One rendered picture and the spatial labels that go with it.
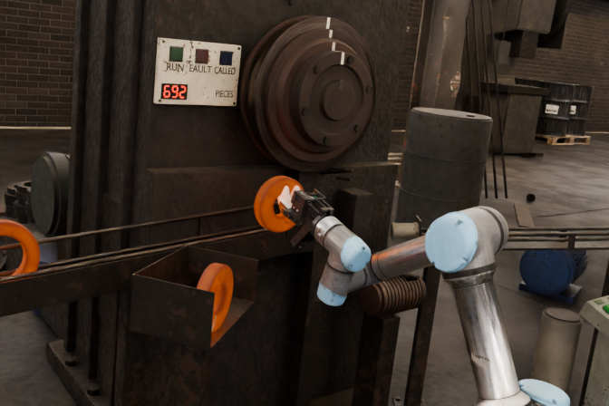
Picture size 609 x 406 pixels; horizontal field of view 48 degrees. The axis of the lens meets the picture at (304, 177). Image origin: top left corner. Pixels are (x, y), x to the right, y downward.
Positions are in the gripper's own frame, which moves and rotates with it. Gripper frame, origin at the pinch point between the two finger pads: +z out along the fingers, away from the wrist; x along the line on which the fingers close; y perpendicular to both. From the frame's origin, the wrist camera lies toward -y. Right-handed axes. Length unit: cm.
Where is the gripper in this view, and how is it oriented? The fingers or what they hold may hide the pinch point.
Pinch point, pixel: (281, 197)
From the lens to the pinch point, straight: 189.5
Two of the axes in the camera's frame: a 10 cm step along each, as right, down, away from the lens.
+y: 2.5, -8.9, -3.9
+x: -8.0, 0.5, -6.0
